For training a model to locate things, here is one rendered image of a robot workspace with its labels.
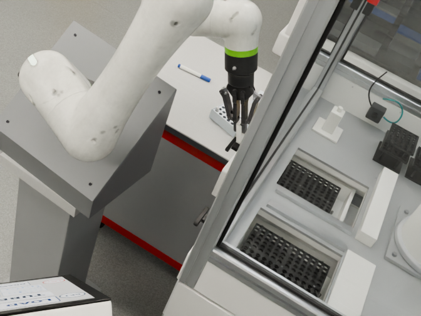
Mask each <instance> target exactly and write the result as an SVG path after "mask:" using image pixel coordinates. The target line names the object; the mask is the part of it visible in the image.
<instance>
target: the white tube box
mask: <svg viewBox="0 0 421 316"><path fill-rule="evenodd" d="M218 107H219V111H218V112H216V111H215V110H216V107H214V108H212V110H211V112H210V115H209V117H210V118H211V119H212V120H213V121H214V122H215V123H217V124H218V125H219V126H220V127H222V128H223V129H224V130H225V131H226V132H227V133H229V134H230V135H231V136H233V137H236V132H235V131H234V122H233V121H232V120H228V119H227V115H226V110H225V106H224V104H221V105H219V106H218Z"/></svg>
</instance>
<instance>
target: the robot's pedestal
mask: <svg viewBox="0 0 421 316"><path fill-rule="evenodd" d="M0 165H2V166H4V167H5V168H6V169H7V170H9V171H11V172H12V173H13V174H15V175H16V176H18V177H19V186H18V199H17V206H16V219H15V226H14V239H13V252H12V259H11V272H10V277H8V278H7V279H6V280H5V281H3V283H4V282H14V281H20V280H30V279H35V278H45V277H55V276H60V275H72V276H74V277H75V278H77V279H79V280H81V281H82V282H84V283H86V284H87V285H89V286H91V287H93V288H94V289H96V290H98V291H99V292H100V291H101V288H99V287H98V286H96V285H95V284H94V283H93V282H91V281H89V279H87V278H86V277H87V274H88V270H89V267H90V262H91V258H92V255H93V250H94V247H95V243H96V239H97V236H98V231H99V228H100V224H101V219H102V216H103V212H104V209H105V207H104V208H102V209H101V210H100V211H99V212H97V213H96V214H95V215H93V216H92V217H91V218H90V219H89V218H87V217H86V216H85V215H84V214H82V213H81V212H79V210H77V209H76V208H74V207H73V206H72V205H71V204H70V203H68V202H67V201H65V200H64V199H63V198H62V197H61V196H59V195H58V194H57V193H55V192H54V191H53V190H51V189H50V188H49V187H48V186H46V185H45V184H44V183H42V182H41V181H40V180H39V179H37V178H36V177H34V176H33V175H32V174H31V173H30V172H28V171H27V170H26V169H25V168H23V167H22V166H21V165H19V164H18V163H17V162H16V161H14V160H13V159H12V158H10V157H9V156H8V155H6V154H5V153H4V152H3V153H1V154H0Z"/></svg>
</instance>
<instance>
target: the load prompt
mask: <svg viewBox="0 0 421 316"><path fill-rule="evenodd" d="M60 301H61V300H60V299H59V298H58V297H57V296H53V297H44V298H35V299H31V300H22V301H17V302H8V303H0V310H4V309H9V308H18V307H26V306H31V305H39V304H44V303H52V302H60Z"/></svg>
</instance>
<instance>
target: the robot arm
mask: <svg viewBox="0 0 421 316"><path fill-rule="evenodd" d="M261 26H262V14H261V12H260V10H259V8H258V7H257V6H256V5H255V4H254V3H253V2H251V1H249V0H142V2H141V5H140V7H139V9H138V11H137V13H136V15H135V17H134V19H133V21H132V23H131V25H130V27H129V29H128V31H127V33H126V34H125V36H124V38H123V39H122V42H121V43H120V45H119V47H118V48H117V50H116V52H115V53H114V55H113V56H112V58H111V60H110V61H109V62H108V64H107V66H106V67H105V69H104V70H103V71H102V73H101V74H100V76H99V77H98V78H97V80H96V81H95V82H94V81H92V80H89V79H87V78H86V77H85V76H84V75H83V74H82V73H81V72H80V71H79V70H78V69H77V68H76V67H75V66H74V65H73V64H72V63H71V62H70V61H69V60H68V59H67V58H66V57H65V56H63V55H62V54H61V53H58V52H57V51H52V50H43V51H39V52H36V53H34V54H32V55H31V56H30V57H29V58H27V59H26V61H25V62H24V63H23V65H22V67H21V69H20V71H19V73H18V77H19V85H20V87H21V90H22V91H23V93H24V94H25V96H26V97H27V98H28V100H29V101H30V102H31V103H32V104H33V105H34V106H35V107H36V109H37V110H38V112H39V113H40V114H41V116H42V117H43V118H44V119H45V121H46V123H47V124H48V125H49V127H50V128H51V130H52V131H53V132H54V134H55V136H56V137H57V138H58V140H59V141H60V142H61V144H62V145H63V147H64V148H65V150H66V151H67V152H68V153H69V155H71V156H72V157H74V158H75V159H78V160H80V161H84V162H95V161H99V160H101V159H103V158H105V157H106V156H107V155H108V154H109V153H110V152H111V151H112V150H113V149H114V147H115V145H116V143H117V141H118V138H119V136H120V134H121V132H122V130H123V128H124V126H125V124H126V123H127V121H128V119H129V117H130V116H131V114H132V112H133V110H134V109H135V107H136V106H137V104H138V102H139V101H140V99H141V98H142V96H143V94H144V93H145V92H146V90H147V88H148V87H149V86H150V84H151V83H152V82H153V80H154V79H155V77H156V76H157V75H158V73H159V72H160V71H161V69H162V68H163V67H164V66H165V64H166V63H167V62H168V61H169V60H170V58H171V57H172V55H173V54H174V53H175V52H176V51H177V50H178V49H179V48H180V46H181V45H182V44H183V43H184V41H185V40H186V39H187V38H188V37H189V36H204V37H215V38H222V39H223V40H224V64H225V70H226V71H227V81H228V84H227V86H226V87H222V88H221V89H220V90H219V93H220V95H221V96H222V99H223V102H224V106H225V110H226V115H227V119H228V120H232V121H233V122H234V131H235V132H236V142H237V143H238V144H241V142H242V139H243V137H244V134H245V133H246V130H247V125H248V124H250V122H251V120H252V117H253V115H254V113H255V111H256V109H257V106H258V103H259V101H260V99H261V98H262V94H258V93H257V92H255V88H254V72H255V71H256V70H257V58H258V41H259V33H260V30H261ZM229 93H230V94H231V96H232V102H233V108H232V103H231V98H230V95H229ZM252 95H253V98H252V99H253V103H252V105H251V109H250V112H249V116H248V101H249V98H250V97H251V96H252ZM240 101H241V119H240Z"/></svg>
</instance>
